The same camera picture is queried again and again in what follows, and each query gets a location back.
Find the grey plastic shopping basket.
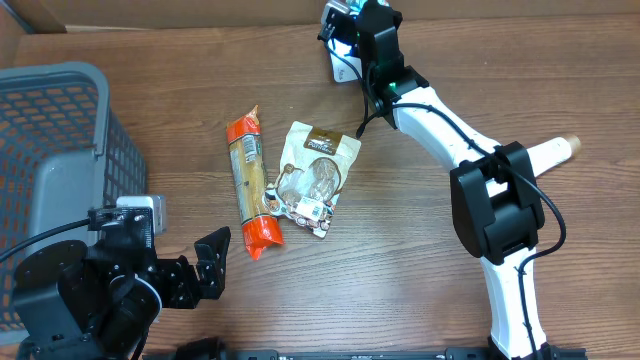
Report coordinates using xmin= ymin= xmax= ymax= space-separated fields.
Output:
xmin=0 ymin=61 xmax=149 ymax=346

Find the white tube with gold cap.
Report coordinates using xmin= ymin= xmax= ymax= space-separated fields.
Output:
xmin=474 ymin=133 xmax=581 ymax=197

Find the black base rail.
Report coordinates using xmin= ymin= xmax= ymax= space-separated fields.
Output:
xmin=142 ymin=338 xmax=505 ymax=360

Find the orange biscuit pack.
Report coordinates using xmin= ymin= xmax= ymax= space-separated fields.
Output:
xmin=226 ymin=105 xmax=284 ymax=261

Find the beige brown snack pouch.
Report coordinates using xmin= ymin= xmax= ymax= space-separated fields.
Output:
xmin=263 ymin=121 xmax=361 ymax=239

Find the teal snack packet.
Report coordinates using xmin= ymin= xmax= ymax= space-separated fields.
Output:
xmin=346 ymin=0 xmax=389 ymax=12

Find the white barcode scanner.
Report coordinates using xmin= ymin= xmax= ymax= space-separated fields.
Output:
xmin=328 ymin=39 xmax=362 ymax=83

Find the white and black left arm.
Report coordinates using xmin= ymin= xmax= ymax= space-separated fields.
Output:
xmin=12 ymin=207 xmax=231 ymax=359

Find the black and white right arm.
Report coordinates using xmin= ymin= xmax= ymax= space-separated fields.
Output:
xmin=318 ymin=1 xmax=581 ymax=359

